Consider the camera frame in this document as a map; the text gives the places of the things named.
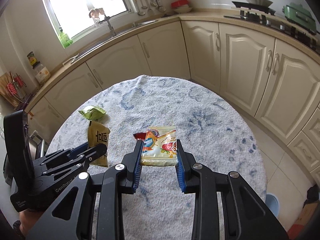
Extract yellow snack bag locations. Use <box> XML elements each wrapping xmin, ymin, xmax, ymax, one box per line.
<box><xmin>87</xmin><ymin>121</ymin><xmax>110</xmax><ymax>167</ymax></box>

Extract green wrapper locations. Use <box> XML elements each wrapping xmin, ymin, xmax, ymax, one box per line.
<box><xmin>78</xmin><ymin>106</ymin><xmax>106</xmax><ymax>121</ymax></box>

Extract red yellow snack packet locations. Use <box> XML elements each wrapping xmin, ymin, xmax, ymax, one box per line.
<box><xmin>133</xmin><ymin>126</ymin><xmax>178</xmax><ymax>167</ymax></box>

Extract blue plastic trash bin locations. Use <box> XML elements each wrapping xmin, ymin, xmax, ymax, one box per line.
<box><xmin>265</xmin><ymin>192</ymin><xmax>280</xmax><ymax>217</ymax></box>

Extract steel kitchen sink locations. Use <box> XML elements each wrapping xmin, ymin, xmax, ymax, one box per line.
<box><xmin>69</xmin><ymin>20</ymin><xmax>157</xmax><ymax>63</ymax></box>

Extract cream lower kitchen cabinets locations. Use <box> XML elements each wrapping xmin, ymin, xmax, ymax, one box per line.
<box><xmin>26</xmin><ymin>15</ymin><xmax>319</xmax><ymax>180</ymax></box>

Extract person's left hand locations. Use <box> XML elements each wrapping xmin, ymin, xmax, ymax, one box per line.
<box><xmin>19</xmin><ymin>210</ymin><xmax>43</xmax><ymax>236</ymax></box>

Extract steel chair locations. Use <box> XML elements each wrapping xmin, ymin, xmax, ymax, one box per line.
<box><xmin>29</xmin><ymin>130</ymin><xmax>48</xmax><ymax>160</ymax></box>

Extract white blue tablecloth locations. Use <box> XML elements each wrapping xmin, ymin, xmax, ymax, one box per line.
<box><xmin>46</xmin><ymin>74</ymin><xmax>267</xmax><ymax>240</ymax></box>

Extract glass jar of food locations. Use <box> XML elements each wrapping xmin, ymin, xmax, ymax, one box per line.
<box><xmin>27</xmin><ymin>51</ymin><xmax>51</xmax><ymax>86</ymax></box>

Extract cardboard box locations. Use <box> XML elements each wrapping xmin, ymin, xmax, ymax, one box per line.
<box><xmin>287</xmin><ymin>202</ymin><xmax>319</xmax><ymax>239</ymax></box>

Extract dish rack with boards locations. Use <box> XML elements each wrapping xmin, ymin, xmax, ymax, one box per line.
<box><xmin>1</xmin><ymin>72</ymin><xmax>34</xmax><ymax>111</ymax></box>

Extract black cloth on floor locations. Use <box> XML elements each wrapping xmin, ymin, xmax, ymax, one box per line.
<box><xmin>304</xmin><ymin>184</ymin><xmax>319</xmax><ymax>205</ymax></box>

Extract green dish soap bottle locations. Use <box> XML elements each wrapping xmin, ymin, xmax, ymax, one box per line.
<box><xmin>59</xmin><ymin>27</ymin><xmax>73</xmax><ymax>48</ymax></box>

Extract steel faucet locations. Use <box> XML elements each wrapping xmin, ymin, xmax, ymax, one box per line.
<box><xmin>88</xmin><ymin>8</ymin><xmax>117</xmax><ymax>37</ymax></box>

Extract red white bowl stack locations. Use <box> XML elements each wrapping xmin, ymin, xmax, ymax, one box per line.
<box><xmin>171</xmin><ymin>0</ymin><xmax>192</xmax><ymax>14</ymax></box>

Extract black gas stove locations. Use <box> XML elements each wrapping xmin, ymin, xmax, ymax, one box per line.
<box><xmin>224</xmin><ymin>1</ymin><xmax>319</xmax><ymax>54</ymax></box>

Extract green electric cooker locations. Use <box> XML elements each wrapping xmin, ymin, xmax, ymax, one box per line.
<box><xmin>282</xmin><ymin>2</ymin><xmax>317</xmax><ymax>35</ymax></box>

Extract steel wok pan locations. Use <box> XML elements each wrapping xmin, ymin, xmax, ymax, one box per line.
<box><xmin>246</xmin><ymin>0</ymin><xmax>273</xmax><ymax>7</ymax></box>

